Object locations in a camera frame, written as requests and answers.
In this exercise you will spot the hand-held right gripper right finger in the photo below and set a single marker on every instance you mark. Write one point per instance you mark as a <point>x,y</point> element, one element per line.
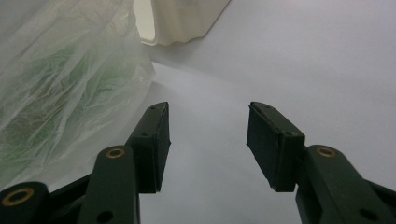
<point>274,149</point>

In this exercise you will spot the white plastic bin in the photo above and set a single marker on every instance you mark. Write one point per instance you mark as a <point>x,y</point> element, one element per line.
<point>183,21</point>

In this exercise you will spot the green snack packet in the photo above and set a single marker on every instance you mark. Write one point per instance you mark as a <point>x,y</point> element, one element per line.
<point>46,109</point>

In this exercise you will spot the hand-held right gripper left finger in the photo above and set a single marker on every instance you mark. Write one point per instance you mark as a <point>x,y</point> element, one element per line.
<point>152,146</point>

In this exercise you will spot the translucent plastic bag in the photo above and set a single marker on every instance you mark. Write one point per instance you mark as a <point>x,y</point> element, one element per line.
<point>77,37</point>

